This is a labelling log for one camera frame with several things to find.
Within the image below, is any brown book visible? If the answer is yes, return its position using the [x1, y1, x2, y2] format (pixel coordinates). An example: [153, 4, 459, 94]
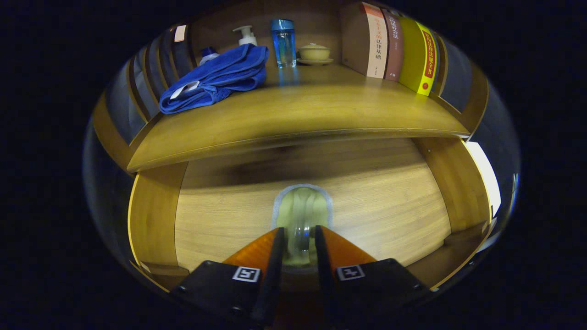
[383, 9, 405, 82]

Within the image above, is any wooden drawer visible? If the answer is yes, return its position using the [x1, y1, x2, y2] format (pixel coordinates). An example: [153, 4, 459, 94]
[127, 135, 498, 294]

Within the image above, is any beige book orange spine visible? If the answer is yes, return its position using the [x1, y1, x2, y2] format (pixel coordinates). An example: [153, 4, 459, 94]
[340, 1, 389, 79]

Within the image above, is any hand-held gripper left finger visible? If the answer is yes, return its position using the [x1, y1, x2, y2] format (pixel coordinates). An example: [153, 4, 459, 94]
[172, 227, 286, 328]

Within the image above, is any small blue-capped lotion bottle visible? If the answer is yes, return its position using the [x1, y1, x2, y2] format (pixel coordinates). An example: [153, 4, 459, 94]
[199, 47, 220, 66]

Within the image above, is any wooden countertop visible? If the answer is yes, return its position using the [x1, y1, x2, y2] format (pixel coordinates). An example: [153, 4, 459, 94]
[127, 62, 471, 174]

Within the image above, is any yellow book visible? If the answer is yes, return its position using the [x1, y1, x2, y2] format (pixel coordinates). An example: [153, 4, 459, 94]
[398, 16, 438, 97]

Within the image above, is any wooden cabinet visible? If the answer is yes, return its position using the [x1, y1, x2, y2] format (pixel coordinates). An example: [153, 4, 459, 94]
[91, 0, 490, 174]

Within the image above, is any white table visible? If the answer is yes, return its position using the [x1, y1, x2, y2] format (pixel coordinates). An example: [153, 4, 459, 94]
[465, 141, 501, 218]

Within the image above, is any blue folded towel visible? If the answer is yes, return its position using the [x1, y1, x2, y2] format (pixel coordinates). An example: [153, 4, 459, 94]
[159, 44, 270, 115]

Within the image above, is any blue glass bottle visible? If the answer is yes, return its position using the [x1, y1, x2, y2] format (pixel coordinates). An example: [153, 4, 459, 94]
[271, 19, 297, 69]

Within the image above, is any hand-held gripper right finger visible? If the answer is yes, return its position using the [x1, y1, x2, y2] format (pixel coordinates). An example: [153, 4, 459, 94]
[315, 225, 434, 328]

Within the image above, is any pale green ornament grey base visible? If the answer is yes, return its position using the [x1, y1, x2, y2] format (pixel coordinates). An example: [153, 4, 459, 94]
[271, 184, 334, 271]

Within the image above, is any beige lidded teacup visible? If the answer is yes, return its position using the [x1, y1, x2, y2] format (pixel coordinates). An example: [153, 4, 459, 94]
[297, 43, 334, 66]

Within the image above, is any white pump bottle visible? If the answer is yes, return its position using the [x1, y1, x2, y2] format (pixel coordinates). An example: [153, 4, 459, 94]
[233, 25, 258, 47]

